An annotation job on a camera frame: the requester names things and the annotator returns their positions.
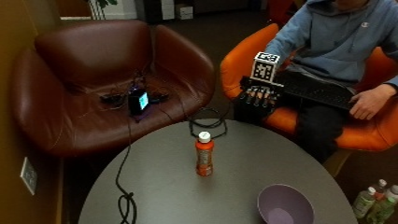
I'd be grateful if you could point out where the potted plant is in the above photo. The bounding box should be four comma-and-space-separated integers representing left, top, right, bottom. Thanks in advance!
85, 0, 119, 21

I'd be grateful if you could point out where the bottle with red label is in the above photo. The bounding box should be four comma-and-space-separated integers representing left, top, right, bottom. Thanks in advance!
370, 178, 388, 201

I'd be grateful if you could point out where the clear bottle with white cap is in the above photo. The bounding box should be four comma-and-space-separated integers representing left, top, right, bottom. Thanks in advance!
383, 184, 398, 203

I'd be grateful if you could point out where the green drink bottle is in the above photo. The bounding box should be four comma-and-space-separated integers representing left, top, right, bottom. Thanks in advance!
366, 196, 396, 224

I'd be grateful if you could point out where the purple bowl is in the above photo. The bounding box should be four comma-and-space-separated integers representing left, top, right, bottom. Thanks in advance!
255, 183, 315, 224

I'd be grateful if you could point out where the orange bottle with white cap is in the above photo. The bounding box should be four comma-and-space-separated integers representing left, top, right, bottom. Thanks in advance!
194, 131, 216, 177

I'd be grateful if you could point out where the white marker cube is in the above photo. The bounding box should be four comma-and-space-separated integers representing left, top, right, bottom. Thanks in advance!
248, 51, 282, 84

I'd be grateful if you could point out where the clear bottle with green label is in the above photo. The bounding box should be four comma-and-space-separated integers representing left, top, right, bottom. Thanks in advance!
350, 186, 376, 219

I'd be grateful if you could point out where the long black cable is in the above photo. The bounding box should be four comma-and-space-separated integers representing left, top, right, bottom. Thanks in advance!
113, 111, 139, 224

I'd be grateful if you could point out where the small black device with screen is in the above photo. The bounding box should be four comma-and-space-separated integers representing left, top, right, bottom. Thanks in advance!
126, 89, 151, 117

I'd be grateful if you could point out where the white box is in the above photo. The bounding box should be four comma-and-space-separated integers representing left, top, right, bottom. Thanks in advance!
175, 3, 195, 21

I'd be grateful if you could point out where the dark cabinet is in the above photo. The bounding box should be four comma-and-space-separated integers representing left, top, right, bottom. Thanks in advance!
134, 0, 177, 23

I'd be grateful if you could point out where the the person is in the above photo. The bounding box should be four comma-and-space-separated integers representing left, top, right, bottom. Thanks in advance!
263, 0, 398, 164

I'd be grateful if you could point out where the orange chair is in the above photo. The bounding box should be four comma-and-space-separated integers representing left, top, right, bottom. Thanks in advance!
218, 22, 398, 153

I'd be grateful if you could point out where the white wall outlet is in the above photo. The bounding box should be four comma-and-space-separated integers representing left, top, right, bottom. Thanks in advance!
19, 156, 38, 196

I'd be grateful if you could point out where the brown leather armchair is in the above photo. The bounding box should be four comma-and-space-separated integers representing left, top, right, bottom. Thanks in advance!
9, 19, 218, 158

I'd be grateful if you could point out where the looped black cable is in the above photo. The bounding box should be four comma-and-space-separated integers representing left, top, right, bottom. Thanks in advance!
187, 106, 228, 140

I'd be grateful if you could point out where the black keyboard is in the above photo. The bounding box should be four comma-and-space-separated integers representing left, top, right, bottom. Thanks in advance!
274, 70, 358, 111

